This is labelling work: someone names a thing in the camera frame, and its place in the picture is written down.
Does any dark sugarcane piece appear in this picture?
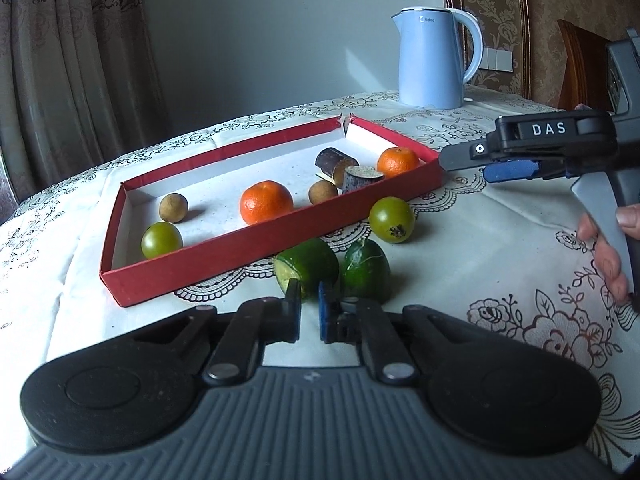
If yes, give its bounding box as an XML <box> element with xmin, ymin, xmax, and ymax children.
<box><xmin>314</xmin><ymin>148</ymin><xmax>359</xmax><ymax>188</ymax></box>
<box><xmin>342</xmin><ymin>165</ymin><xmax>384</xmax><ymax>193</ymax></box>

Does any brown longan fruit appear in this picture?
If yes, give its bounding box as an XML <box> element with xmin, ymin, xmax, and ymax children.
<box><xmin>308</xmin><ymin>180</ymin><xmax>338</xmax><ymax>205</ymax></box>
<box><xmin>158</xmin><ymin>193</ymin><xmax>189</xmax><ymax>223</ymax></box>

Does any green round fruit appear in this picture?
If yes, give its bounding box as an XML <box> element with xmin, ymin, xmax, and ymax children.
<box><xmin>368</xmin><ymin>196</ymin><xmax>416</xmax><ymax>244</ymax></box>
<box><xmin>140</xmin><ymin>221</ymin><xmax>183</xmax><ymax>259</ymax></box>

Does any orange tangerine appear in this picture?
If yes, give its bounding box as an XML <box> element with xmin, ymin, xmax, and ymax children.
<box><xmin>376</xmin><ymin>146</ymin><xmax>420</xmax><ymax>178</ymax></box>
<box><xmin>240</xmin><ymin>180</ymin><xmax>294</xmax><ymax>226</ymax></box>

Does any person right hand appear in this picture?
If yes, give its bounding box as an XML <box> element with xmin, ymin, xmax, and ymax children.
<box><xmin>577</xmin><ymin>204</ymin><xmax>640</xmax><ymax>304</ymax></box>

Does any green cucumber piece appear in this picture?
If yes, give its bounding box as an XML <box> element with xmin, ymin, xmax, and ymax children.
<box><xmin>273</xmin><ymin>238</ymin><xmax>340</xmax><ymax>300</ymax></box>
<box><xmin>341</xmin><ymin>238</ymin><xmax>392</xmax><ymax>304</ymax></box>

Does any brown wooden chair back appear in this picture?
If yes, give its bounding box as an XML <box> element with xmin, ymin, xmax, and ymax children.
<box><xmin>558</xmin><ymin>20</ymin><xmax>613</xmax><ymax>112</ymax></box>

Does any light blue electric kettle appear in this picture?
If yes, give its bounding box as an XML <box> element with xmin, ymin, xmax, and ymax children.
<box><xmin>392</xmin><ymin>6</ymin><xmax>484</xmax><ymax>110</ymax></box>

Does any red cardboard tray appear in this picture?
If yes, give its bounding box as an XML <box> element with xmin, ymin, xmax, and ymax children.
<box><xmin>99</xmin><ymin>116</ymin><xmax>442</xmax><ymax>307</ymax></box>

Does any brown patterned curtain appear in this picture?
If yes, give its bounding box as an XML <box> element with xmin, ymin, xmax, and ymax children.
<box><xmin>1</xmin><ymin>0</ymin><xmax>170</xmax><ymax>200</ymax></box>

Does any white wall switch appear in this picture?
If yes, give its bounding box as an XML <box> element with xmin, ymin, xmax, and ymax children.
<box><xmin>480</xmin><ymin>48</ymin><xmax>513</xmax><ymax>73</ymax></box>

